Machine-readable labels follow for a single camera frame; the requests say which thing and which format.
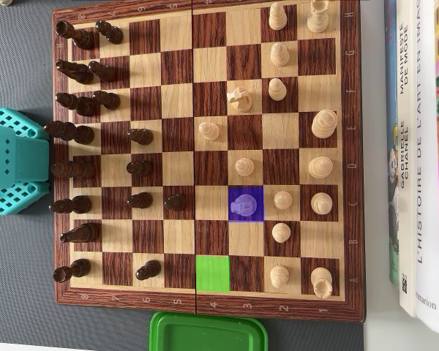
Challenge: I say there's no light wooden knight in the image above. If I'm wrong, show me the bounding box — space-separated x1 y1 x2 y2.
226 86 252 113
229 194 258 217

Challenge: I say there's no teal perforated robot base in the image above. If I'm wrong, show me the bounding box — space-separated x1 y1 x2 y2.
0 106 51 216

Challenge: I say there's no wooden folding chess board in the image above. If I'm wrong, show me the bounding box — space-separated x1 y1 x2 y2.
50 0 367 323

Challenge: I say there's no light wooden pawn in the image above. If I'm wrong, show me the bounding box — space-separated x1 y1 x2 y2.
198 121 221 142
269 1 288 31
268 77 288 102
273 190 293 211
269 42 290 67
269 264 290 289
235 156 256 178
271 222 292 244

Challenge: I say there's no dark wooden pawn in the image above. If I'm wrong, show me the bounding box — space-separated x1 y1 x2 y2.
126 160 154 177
94 19 124 45
88 60 116 83
92 90 121 111
135 260 162 282
162 193 187 212
127 128 154 146
126 192 154 210

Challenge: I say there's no light wooden queen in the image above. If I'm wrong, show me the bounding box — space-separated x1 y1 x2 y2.
307 156 334 181

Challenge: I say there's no light wooden bishop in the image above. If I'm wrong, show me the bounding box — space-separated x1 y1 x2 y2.
310 192 333 216

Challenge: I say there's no light wooden king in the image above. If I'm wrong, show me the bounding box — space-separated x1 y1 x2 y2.
310 108 338 139

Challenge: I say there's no dark wooden queen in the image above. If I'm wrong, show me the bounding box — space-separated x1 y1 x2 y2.
50 160 96 180

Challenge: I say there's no light wooden rook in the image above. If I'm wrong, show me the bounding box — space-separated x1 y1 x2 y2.
310 267 334 300
306 0 331 34

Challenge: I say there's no dark wooden knight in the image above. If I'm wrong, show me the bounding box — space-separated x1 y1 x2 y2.
60 222 101 245
55 58 95 85

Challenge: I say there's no dark wooden bishop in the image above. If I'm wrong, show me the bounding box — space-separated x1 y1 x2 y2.
55 91 96 117
48 195 93 216

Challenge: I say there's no dark wooden king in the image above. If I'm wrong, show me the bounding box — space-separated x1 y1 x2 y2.
43 121 95 146

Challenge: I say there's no green plastic lid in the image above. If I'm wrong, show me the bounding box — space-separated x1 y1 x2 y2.
149 310 269 351

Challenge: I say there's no dark wooden rook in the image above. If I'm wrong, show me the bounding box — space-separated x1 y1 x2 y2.
53 258 92 284
55 20 95 50

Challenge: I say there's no blue illustrated book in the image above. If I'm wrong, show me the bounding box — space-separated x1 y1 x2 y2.
383 0 403 287

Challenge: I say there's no white Manifeste de Mode book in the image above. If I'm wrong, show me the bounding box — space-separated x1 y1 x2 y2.
394 0 419 318

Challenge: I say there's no white Histoire de l'Art book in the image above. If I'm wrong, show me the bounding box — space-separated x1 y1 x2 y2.
413 0 439 336

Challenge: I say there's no dark grey mat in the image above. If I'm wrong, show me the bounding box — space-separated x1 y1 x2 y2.
0 0 365 351

